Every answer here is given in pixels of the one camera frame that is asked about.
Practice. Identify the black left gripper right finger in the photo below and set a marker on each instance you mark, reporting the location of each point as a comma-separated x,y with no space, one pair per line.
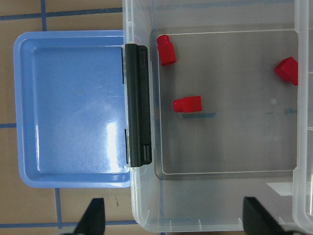
258,221

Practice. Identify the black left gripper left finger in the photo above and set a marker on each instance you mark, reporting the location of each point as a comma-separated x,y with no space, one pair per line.
93,220

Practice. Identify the clear plastic box lid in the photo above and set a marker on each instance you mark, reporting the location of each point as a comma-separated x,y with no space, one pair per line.
302,200

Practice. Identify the red block from tray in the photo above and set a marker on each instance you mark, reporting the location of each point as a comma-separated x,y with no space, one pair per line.
188,104

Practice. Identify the clear plastic storage box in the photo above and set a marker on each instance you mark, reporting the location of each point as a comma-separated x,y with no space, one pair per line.
244,141

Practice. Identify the red block in box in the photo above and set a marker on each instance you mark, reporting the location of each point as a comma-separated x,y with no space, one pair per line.
166,50
287,69

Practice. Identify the black box latch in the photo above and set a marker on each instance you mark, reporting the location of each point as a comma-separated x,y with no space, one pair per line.
138,102

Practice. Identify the blue plastic tray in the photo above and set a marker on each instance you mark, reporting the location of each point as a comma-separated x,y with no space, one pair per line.
70,109

